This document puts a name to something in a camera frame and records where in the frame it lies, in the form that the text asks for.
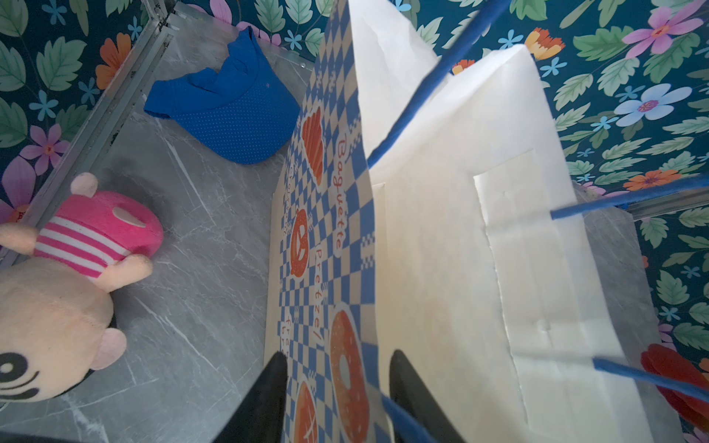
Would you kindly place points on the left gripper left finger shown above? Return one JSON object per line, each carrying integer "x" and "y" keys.
{"x": 260, "y": 416}

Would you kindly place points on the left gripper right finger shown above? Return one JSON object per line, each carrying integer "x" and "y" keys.
{"x": 416, "y": 415}

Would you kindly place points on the blue checkered paper bag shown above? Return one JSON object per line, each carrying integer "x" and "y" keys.
{"x": 433, "y": 213}

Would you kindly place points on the plush doll pink shirt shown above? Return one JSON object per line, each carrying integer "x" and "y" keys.
{"x": 57, "y": 313}

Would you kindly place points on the aluminium frame profile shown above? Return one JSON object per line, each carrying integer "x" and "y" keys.
{"x": 64, "y": 65}

